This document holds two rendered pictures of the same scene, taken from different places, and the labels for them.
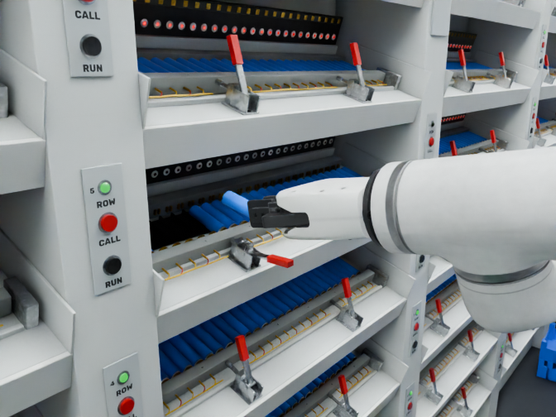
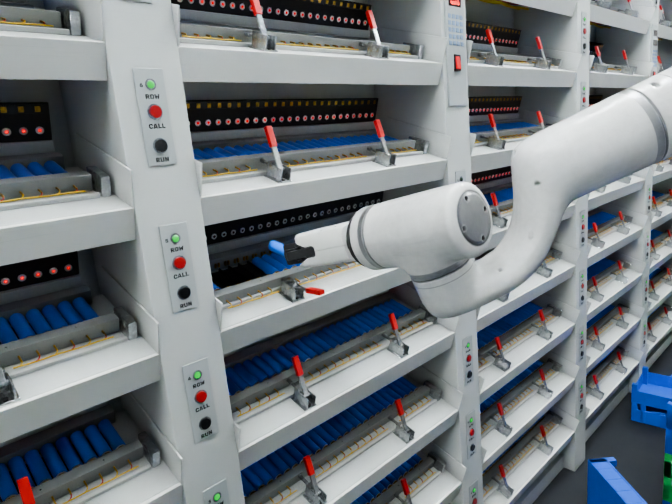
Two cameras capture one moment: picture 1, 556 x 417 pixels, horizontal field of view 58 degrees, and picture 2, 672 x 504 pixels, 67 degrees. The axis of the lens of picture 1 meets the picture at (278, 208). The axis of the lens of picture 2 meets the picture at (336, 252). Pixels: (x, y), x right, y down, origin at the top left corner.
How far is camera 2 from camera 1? 0.25 m
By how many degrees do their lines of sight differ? 7
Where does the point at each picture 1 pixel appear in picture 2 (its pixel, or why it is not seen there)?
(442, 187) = (386, 217)
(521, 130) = not seen: hidden behind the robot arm
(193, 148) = (240, 209)
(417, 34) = (437, 106)
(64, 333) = (153, 340)
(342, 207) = (332, 239)
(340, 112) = (365, 176)
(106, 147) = (175, 211)
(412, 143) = not seen: hidden behind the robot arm
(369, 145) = not seen: hidden behind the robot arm
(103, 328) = (180, 337)
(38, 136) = (129, 206)
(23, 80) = (119, 171)
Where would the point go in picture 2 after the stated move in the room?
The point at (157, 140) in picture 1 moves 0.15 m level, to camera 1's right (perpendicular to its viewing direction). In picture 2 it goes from (212, 204) to (314, 196)
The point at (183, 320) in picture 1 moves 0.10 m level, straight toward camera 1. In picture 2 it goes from (242, 337) to (237, 363)
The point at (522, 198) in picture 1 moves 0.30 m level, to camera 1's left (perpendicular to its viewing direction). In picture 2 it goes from (426, 218) to (157, 239)
